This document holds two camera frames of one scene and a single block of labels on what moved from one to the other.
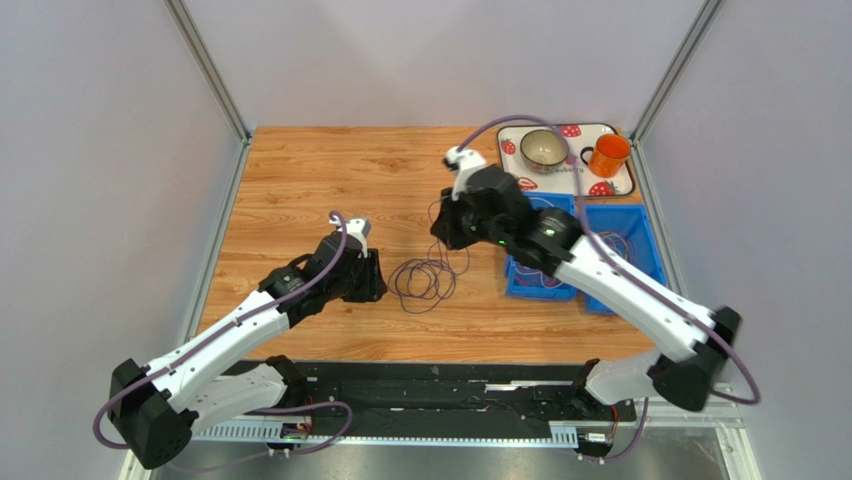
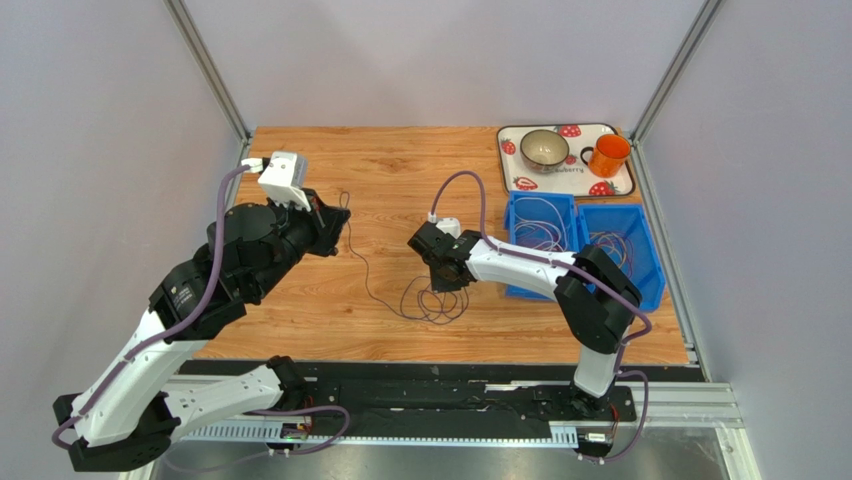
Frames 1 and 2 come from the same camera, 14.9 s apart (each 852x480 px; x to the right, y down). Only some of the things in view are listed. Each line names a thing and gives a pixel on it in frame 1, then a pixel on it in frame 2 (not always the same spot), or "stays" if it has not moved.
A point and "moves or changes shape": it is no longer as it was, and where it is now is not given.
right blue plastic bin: x=627 y=228 stays
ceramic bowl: x=543 y=150 stays
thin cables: x=420 y=284 moves or changes shape
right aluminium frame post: x=693 y=39 stays
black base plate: x=505 y=392 stays
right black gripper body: x=454 y=220 -> x=439 y=267
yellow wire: x=621 y=242 stays
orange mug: x=609 y=155 stays
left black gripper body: x=363 y=285 -> x=312 y=229
